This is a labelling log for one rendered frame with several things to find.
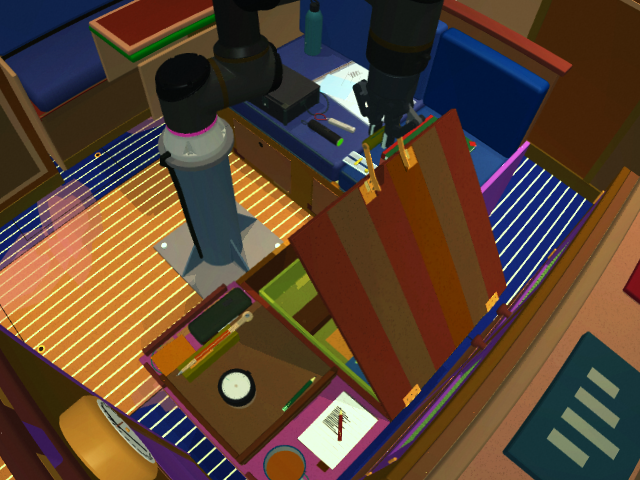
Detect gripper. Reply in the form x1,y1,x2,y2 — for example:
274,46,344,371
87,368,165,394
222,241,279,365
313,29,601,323
352,65,425,151

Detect brass lid stay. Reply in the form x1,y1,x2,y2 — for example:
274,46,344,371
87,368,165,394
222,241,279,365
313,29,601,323
396,136,418,170
361,141,383,195

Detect white chart sheet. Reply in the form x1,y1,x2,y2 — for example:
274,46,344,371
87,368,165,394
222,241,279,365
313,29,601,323
313,61,375,117

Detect black torch with green end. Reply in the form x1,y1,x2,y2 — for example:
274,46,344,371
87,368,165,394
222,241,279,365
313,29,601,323
305,118,346,148

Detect brown striped chart table lid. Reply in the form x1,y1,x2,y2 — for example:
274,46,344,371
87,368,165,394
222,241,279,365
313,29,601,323
289,108,508,420

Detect brown and magenta chart table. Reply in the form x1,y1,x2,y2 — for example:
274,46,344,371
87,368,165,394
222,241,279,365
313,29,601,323
139,243,401,480

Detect blue and purple chart shelf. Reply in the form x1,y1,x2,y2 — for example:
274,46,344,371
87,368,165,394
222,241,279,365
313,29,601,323
367,247,566,480

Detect red and brass dividers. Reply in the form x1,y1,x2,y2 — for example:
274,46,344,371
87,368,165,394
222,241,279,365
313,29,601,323
176,310,255,377

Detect white and black round compass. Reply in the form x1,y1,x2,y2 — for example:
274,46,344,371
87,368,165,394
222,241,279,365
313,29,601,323
217,368,258,408

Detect red and green book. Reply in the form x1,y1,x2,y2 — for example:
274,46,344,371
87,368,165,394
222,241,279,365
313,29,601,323
398,114,479,152

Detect white sliding rule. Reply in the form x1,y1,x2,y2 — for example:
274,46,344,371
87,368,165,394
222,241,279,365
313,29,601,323
341,152,374,177

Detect beige stick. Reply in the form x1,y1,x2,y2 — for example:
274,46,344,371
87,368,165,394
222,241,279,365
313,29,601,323
313,113,358,134

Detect blue back cushion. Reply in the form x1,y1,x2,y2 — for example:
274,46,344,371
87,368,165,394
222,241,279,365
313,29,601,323
421,26,551,154

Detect navy blue settee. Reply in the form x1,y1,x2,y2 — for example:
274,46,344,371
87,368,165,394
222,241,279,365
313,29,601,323
227,19,509,201

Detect black box device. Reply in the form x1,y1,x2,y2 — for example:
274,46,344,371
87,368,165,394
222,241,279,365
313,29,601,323
256,63,322,127

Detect purple panel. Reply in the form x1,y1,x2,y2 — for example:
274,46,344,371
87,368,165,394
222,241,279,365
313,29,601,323
480,140,532,202

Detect teal bottle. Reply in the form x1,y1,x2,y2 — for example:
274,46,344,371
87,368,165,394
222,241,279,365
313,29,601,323
304,0,325,57

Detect lime green tray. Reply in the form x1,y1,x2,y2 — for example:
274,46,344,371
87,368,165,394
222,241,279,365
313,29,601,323
258,259,382,402

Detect dark green rounded case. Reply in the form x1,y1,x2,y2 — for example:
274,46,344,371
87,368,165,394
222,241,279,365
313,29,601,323
187,288,254,346

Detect red block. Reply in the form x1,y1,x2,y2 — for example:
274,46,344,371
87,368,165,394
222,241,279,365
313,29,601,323
622,261,640,300

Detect green pencil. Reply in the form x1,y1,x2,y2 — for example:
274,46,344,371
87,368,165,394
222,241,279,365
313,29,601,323
280,376,318,413

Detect olive green ruler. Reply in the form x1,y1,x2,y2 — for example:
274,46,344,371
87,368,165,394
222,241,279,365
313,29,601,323
181,331,242,384

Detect white printed paper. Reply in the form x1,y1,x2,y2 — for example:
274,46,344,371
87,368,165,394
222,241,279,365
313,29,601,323
296,390,380,471

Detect orange flat block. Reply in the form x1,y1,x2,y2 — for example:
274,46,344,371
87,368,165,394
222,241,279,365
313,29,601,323
149,336,197,377

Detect teal panel with beige bars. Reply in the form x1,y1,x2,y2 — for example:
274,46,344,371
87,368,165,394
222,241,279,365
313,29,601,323
501,331,640,480

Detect blue topped wooden bench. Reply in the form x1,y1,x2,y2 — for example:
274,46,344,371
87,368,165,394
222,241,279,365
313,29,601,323
0,0,166,171

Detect blue mug of brown drink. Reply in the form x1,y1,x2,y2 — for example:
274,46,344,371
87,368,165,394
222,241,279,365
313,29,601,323
261,444,310,480

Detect yellow drum with clock face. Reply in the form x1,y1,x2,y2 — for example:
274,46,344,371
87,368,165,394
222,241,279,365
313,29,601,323
58,395,161,480

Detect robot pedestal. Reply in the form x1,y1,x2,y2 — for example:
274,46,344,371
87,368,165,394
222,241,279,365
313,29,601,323
153,115,285,298

